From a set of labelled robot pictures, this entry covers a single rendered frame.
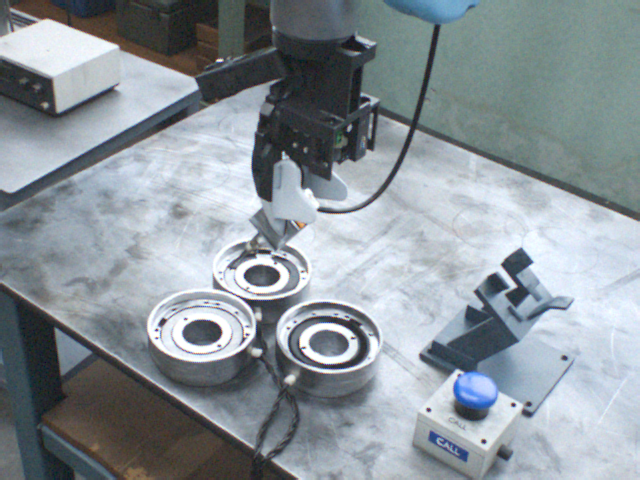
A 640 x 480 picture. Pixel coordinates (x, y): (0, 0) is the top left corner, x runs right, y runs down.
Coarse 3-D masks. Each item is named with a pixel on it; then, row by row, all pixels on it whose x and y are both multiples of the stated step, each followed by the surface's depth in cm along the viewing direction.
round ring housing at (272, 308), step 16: (224, 256) 99; (288, 256) 100; (304, 256) 99; (224, 272) 98; (240, 272) 98; (256, 272) 100; (272, 272) 99; (304, 272) 99; (224, 288) 94; (256, 288) 96; (272, 288) 96; (304, 288) 95; (256, 304) 93; (272, 304) 93; (288, 304) 94; (272, 320) 95
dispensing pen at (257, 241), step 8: (304, 192) 85; (312, 192) 86; (312, 200) 85; (296, 224) 88; (304, 224) 88; (256, 240) 92; (248, 248) 94; (256, 248) 93; (240, 256) 95; (232, 264) 97
